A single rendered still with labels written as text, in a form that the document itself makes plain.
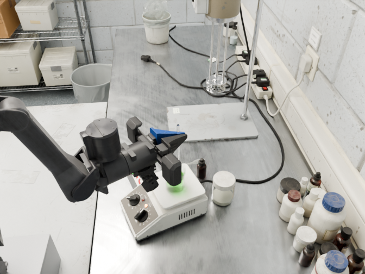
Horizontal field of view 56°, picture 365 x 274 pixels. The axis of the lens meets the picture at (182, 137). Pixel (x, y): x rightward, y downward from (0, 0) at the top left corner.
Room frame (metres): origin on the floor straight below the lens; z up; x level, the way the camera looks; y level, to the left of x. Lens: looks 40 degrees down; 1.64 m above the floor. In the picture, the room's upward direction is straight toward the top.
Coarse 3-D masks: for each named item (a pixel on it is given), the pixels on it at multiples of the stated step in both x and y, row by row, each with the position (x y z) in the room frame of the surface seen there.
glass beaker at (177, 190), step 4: (180, 160) 0.60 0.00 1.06; (184, 164) 0.59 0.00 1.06; (184, 168) 0.58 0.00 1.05; (184, 172) 0.57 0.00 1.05; (184, 176) 0.56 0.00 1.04; (184, 180) 0.57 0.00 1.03; (168, 184) 0.56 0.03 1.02; (180, 184) 0.56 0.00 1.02; (184, 184) 0.57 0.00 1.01; (168, 188) 0.56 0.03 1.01; (172, 188) 0.55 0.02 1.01; (176, 188) 0.55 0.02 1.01; (180, 188) 0.56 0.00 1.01; (184, 188) 0.57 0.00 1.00; (168, 192) 0.56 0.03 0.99; (172, 192) 0.55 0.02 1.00; (176, 192) 0.55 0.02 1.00; (180, 192) 0.56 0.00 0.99
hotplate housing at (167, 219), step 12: (120, 204) 0.58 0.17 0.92; (156, 204) 0.54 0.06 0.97; (180, 204) 0.54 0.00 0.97; (192, 204) 0.54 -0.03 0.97; (204, 204) 0.55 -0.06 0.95; (168, 216) 0.51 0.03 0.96; (180, 216) 0.52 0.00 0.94; (192, 216) 0.54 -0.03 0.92; (132, 228) 0.50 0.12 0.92; (144, 228) 0.49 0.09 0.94; (156, 228) 0.50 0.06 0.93; (168, 228) 0.51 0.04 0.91
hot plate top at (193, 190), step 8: (160, 176) 0.62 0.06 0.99; (192, 176) 0.62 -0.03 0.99; (160, 184) 0.59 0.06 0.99; (192, 184) 0.59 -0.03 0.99; (200, 184) 0.59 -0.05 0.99; (160, 192) 0.56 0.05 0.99; (184, 192) 0.56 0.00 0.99; (192, 192) 0.56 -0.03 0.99; (200, 192) 0.56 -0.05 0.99; (160, 200) 0.54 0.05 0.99; (168, 200) 0.54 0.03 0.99; (176, 200) 0.54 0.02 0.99; (184, 200) 0.54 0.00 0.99; (168, 208) 0.52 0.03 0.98
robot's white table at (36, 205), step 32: (64, 128) 0.93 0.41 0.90; (0, 160) 0.77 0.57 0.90; (32, 160) 0.77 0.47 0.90; (0, 192) 0.64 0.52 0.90; (32, 192) 0.64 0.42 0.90; (96, 192) 0.64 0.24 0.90; (0, 224) 0.53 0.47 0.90; (32, 224) 0.53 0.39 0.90; (64, 224) 0.53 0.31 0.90; (64, 256) 0.44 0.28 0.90
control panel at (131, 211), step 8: (136, 192) 0.59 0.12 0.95; (144, 192) 0.58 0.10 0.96; (128, 200) 0.58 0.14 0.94; (144, 200) 0.56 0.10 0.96; (128, 208) 0.55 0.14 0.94; (136, 208) 0.55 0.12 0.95; (144, 208) 0.54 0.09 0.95; (152, 208) 0.53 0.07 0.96; (128, 216) 0.53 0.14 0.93; (152, 216) 0.51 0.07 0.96; (136, 224) 0.50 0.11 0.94; (144, 224) 0.50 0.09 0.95; (136, 232) 0.48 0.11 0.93
